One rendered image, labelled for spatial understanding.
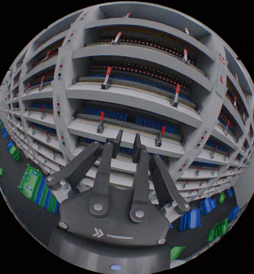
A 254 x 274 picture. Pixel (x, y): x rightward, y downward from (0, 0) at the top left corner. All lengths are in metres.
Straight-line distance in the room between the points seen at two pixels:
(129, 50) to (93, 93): 0.21
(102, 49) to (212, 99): 0.47
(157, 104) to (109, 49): 0.27
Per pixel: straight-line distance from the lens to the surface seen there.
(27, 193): 0.97
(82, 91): 0.39
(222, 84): 0.52
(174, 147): 0.49
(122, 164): 0.55
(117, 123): 0.44
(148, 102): 0.34
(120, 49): 0.37
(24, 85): 1.07
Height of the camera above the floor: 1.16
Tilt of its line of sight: 34 degrees down
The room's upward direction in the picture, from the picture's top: 14 degrees clockwise
